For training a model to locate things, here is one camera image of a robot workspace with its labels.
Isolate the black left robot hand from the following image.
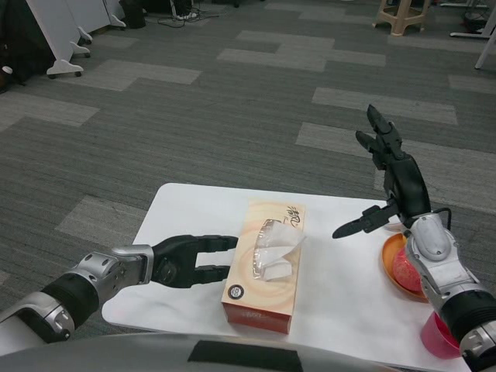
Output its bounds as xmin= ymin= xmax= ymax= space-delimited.
xmin=149 ymin=233 xmax=239 ymax=290

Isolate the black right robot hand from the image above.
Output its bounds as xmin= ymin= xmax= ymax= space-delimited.
xmin=332 ymin=103 xmax=432 ymax=239

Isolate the beige and red tissue box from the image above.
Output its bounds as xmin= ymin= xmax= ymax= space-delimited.
xmin=220 ymin=197 xmax=307 ymax=335

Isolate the white tissue sheet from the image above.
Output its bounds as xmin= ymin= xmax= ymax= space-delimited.
xmin=253 ymin=219 xmax=309 ymax=282

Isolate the orange round plate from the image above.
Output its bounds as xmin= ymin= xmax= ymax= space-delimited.
xmin=381 ymin=232 xmax=431 ymax=303

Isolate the red apple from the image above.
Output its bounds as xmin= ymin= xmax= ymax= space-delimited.
xmin=391 ymin=247 xmax=423 ymax=292

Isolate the silver robot chest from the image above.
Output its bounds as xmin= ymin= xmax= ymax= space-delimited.
xmin=0 ymin=332 xmax=470 ymax=372

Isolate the pink plastic cup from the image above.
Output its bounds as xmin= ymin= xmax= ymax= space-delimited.
xmin=422 ymin=312 xmax=464 ymax=360

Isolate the white slanted desk leg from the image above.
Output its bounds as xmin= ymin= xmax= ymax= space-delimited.
xmin=474 ymin=33 xmax=496 ymax=70

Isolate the white desk foot bar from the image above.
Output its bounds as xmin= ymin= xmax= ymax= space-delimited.
xmin=449 ymin=29 xmax=496 ymax=39

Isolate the beige plastic stool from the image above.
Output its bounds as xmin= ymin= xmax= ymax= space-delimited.
xmin=372 ymin=0 xmax=431 ymax=38

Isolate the white partition panel on casters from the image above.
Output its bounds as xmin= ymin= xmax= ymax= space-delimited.
xmin=53 ymin=0 xmax=92 ymax=59
xmin=98 ymin=0 xmax=128 ymax=30
xmin=22 ymin=0 xmax=84 ymax=81
xmin=65 ymin=0 xmax=94 ymax=45

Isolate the black trash bin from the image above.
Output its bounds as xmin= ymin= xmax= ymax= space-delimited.
xmin=119 ymin=0 xmax=147 ymax=29

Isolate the black partition screen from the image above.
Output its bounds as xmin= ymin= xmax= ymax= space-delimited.
xmin=0 ymin=0 xmax=53 ymax=94

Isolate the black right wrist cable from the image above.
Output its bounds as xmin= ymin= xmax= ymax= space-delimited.
xmin=429 ymin=208 xmax=454 ymax=233

